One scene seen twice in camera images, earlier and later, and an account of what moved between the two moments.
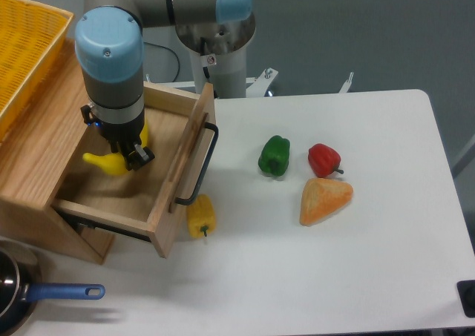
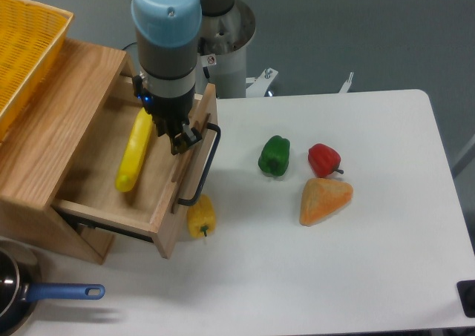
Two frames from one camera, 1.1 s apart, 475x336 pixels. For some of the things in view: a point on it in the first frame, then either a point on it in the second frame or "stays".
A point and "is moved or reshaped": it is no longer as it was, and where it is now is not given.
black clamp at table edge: x=466 y=288 stays
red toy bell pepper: x=323 y=161 stays
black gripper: x=126 y=133 -> x=173 y=109
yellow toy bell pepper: x=201 y=216 stays
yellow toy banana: x=114 y=164 is moved or reshaped
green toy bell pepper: x=274 y=158 stays
